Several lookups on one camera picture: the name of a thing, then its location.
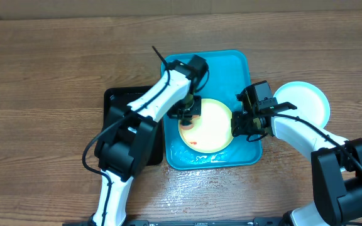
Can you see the light blue plate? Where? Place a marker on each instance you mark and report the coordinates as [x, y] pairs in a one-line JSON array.
[[312, 104]]

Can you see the teal plastic tray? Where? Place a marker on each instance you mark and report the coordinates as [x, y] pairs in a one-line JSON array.
[[228, 76]]

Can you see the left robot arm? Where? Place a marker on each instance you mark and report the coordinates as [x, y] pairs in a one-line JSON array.
[[127, 139]]

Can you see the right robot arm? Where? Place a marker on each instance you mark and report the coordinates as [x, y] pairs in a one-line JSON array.
[[336, 162]]

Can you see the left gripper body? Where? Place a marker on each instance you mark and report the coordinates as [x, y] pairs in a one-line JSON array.
[[186, 108]]

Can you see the green and orange sponge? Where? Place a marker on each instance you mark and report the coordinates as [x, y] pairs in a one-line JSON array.
[[187, 125]]

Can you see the black plastic tray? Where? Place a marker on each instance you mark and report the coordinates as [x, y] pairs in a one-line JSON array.
[[124, 95]]

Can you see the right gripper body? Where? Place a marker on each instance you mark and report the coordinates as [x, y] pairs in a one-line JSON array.
[[246, 124]]

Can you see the green plate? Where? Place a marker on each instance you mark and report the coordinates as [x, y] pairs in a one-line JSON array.
[[211, 131]]

